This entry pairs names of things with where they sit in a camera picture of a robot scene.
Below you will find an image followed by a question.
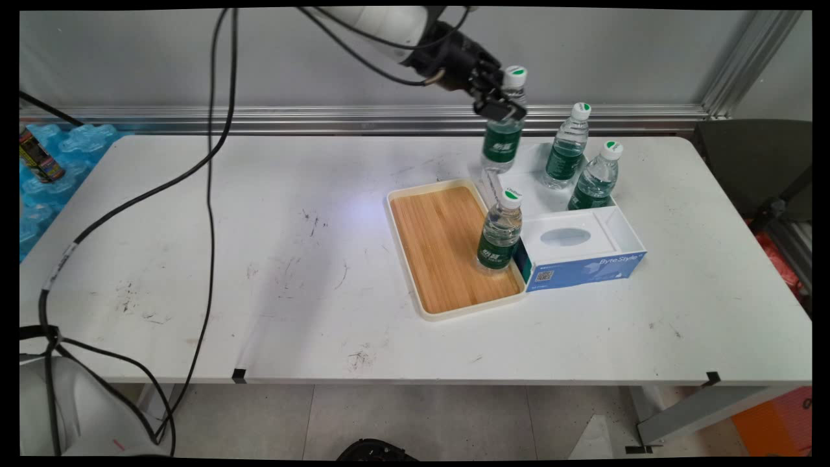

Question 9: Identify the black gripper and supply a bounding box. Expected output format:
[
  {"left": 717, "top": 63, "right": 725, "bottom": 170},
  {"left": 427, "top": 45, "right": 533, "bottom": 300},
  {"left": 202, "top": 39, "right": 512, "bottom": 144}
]
[{"left": 401, "top": 21, "right": 528, "bottom": 123}]

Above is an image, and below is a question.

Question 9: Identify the green label water bottle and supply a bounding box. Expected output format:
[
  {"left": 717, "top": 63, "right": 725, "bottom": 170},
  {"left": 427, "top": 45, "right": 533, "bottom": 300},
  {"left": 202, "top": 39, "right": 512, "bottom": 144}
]
[
  {"left": 567, "top": 140, "right": 624, "bottom": 211},
  {"left": 477, "top": 187, "right": 524, "bottom": 271},
  {"left": 543, "top": 102, "right": 592, "bottom": 191},
  {"left": 480, "top": 65, "right": 528, "bottom": 174}
]

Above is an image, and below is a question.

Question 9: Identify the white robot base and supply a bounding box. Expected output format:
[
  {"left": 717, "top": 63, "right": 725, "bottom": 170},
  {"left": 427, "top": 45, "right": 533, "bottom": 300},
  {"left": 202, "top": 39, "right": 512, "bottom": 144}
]
[{"left": 19, "top": 353, "right": 171, "bottom": 457}]

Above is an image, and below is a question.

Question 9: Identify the white and blue cardboard box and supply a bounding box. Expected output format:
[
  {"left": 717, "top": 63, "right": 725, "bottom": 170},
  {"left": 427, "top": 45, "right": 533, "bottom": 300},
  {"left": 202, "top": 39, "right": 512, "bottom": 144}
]
[{"left": 480, "top": 143, "right": 647, "bottom": 293}]

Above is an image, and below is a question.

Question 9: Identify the wooden tray with cream rim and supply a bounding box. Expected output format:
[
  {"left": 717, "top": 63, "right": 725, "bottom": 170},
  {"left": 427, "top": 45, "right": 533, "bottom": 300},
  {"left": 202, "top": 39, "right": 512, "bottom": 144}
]
[{"left": 386, "top": 178, "right": 527, "bottom": 322}]

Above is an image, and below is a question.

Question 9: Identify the grey table leg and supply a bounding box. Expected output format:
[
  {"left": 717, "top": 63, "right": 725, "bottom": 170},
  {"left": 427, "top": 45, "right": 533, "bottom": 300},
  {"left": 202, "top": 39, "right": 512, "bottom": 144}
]
[{"left": 626, "top": 385, "right": 782, "bottom": 453}]

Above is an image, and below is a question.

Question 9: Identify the black round object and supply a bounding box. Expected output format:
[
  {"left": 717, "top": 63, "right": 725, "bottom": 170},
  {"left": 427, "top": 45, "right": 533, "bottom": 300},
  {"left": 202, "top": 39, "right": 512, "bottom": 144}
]
[{"left": 336, "top": 438, "right": 419, "bottom": 462}]

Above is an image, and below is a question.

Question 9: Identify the orange box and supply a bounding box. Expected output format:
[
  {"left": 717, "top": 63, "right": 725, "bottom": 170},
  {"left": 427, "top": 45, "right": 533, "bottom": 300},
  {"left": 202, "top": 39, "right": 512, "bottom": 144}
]
[{"left": 731, "top": 387, "right": 812, "bottom": 457}]

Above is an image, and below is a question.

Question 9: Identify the blue shrink-wrapped bottle pack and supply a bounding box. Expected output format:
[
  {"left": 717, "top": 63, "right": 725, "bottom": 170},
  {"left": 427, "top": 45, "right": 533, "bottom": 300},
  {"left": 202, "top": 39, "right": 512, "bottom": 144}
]
[{"left": 19, "top": 123, "right": 134, "bottom": 261}]

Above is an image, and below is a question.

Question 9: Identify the dark spray can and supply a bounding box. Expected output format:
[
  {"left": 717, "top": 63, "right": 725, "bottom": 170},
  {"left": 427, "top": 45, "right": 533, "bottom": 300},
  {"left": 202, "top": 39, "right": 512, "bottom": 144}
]
[{"left": 19, "top": 127, "right": 66, "bottom": 184}]

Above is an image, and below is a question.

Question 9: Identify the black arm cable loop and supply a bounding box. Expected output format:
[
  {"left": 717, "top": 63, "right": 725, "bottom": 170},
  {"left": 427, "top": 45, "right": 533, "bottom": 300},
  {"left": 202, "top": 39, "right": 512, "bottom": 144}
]
[{"left": 297, "top": 6, "right": 473, "bottom": 88}]

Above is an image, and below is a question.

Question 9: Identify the horizontal aluminium frame rail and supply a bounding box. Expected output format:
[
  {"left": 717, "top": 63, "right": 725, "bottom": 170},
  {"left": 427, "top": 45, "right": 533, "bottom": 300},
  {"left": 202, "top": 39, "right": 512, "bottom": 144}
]
[{"left": 19, "top": 104, "right": 711, "bottom": 136}]

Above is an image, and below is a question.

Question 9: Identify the slanted aluminium frame post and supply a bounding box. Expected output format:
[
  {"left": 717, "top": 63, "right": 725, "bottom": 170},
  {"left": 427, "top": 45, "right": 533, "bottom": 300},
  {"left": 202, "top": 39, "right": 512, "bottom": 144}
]
[{"left": 700, "top": 10, "right": 805, "bottom": 119}]

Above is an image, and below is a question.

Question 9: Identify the thin black cable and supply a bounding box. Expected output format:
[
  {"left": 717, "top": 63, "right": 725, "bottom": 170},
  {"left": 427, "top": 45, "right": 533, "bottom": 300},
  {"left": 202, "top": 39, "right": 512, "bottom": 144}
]
[{"left": 152, "top": 8, "right": 229, "bottom": 455}]

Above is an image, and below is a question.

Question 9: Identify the thick black cable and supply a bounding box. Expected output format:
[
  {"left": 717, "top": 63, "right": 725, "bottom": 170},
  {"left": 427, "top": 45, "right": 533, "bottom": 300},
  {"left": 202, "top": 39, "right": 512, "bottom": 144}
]
[{"left": 19, "top": 8, "right": 239, "bottom": 364}]

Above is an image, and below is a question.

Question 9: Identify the black cable on wall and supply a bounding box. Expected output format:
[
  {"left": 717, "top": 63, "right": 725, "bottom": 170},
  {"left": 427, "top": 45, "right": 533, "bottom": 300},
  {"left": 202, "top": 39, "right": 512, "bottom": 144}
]
[{"left": 19, "top": 90, "right": 85, "bottom": 128}]

